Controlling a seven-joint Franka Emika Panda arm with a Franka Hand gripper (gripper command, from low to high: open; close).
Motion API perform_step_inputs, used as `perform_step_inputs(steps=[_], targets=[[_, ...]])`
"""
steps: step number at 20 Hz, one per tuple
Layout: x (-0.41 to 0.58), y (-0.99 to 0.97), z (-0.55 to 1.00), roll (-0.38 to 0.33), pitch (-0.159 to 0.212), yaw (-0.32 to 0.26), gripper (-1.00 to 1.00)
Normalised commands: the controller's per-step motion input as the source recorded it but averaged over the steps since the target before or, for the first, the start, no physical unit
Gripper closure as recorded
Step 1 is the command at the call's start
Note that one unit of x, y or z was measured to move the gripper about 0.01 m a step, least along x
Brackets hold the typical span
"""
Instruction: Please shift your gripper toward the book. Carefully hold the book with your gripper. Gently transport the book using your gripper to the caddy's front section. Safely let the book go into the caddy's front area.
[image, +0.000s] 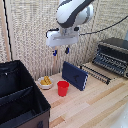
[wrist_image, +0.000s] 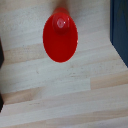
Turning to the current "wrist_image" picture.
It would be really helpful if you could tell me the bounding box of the red plastic cup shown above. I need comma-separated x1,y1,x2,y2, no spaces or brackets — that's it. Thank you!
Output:
42,7,79,64

